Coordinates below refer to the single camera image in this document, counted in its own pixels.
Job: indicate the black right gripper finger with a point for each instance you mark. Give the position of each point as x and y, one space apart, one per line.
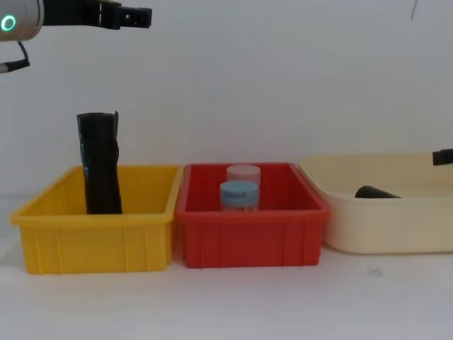
444 157

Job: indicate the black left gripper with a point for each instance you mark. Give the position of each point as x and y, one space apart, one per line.
70 12

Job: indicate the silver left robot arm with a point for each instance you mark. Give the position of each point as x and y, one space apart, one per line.
21 17

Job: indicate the short black bag roll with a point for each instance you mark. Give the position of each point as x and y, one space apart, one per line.
375 193

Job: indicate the cream plastic tray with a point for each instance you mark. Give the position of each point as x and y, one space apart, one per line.
382 226

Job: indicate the tall black bag roll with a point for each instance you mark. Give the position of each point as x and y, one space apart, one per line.
101 159

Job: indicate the clear jar with pink lid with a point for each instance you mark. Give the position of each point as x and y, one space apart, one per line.
244 173

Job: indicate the clear jar with blue lid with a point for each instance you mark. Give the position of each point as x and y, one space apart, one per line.
239 196

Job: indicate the red plastic bin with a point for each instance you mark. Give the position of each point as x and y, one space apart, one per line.
247 241

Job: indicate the yellow plastic bin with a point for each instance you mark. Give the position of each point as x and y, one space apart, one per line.
92 244

